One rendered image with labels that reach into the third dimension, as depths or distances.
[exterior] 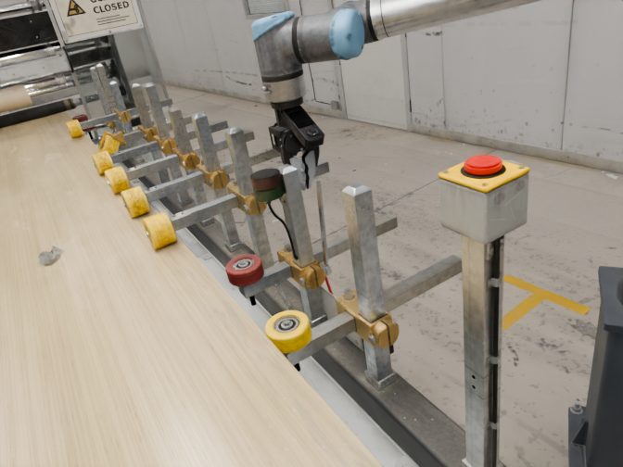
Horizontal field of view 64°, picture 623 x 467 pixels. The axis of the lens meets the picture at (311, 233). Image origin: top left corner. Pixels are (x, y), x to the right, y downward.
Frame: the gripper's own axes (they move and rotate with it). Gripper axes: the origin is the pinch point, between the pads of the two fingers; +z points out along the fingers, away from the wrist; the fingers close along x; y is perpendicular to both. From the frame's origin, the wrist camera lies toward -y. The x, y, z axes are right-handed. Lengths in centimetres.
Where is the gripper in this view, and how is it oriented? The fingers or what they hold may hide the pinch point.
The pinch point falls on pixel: (306, 184)
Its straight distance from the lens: 116.5
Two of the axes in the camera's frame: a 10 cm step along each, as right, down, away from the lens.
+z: 1.6, 8.7, 4.7
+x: -8.5, 3.6, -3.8
